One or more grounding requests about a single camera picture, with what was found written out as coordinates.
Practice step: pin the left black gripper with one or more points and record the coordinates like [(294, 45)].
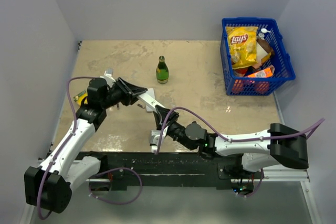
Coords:
[(128, 91)]

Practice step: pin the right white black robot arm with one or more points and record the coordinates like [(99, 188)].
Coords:
[(277, 145)]

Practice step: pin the orange carton box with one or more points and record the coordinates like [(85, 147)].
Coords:
[(263, 73)]

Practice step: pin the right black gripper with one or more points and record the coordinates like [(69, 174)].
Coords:
[(160, 115)]

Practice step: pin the green glass bottle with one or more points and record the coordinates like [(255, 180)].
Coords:
[(162, 71)]

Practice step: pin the blue plastic basket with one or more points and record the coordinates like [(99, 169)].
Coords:
[(236, 80)]

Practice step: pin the white cap bottle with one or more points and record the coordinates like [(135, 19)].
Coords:
[(262, 33)]

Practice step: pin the brown white snack package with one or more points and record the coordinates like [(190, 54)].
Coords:
[(264, 51)]

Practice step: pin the yellow chips bag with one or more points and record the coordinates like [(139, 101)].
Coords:
[(242, 45)]

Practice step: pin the white remote control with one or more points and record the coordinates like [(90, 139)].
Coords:
[(146, 99), (150, 107)]

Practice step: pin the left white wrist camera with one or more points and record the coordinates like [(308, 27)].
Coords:
[(108, 76)]

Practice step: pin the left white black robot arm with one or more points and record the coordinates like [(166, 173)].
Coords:
[(50, 185)]

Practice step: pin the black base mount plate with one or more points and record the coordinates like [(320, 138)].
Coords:
[(184, 169)]

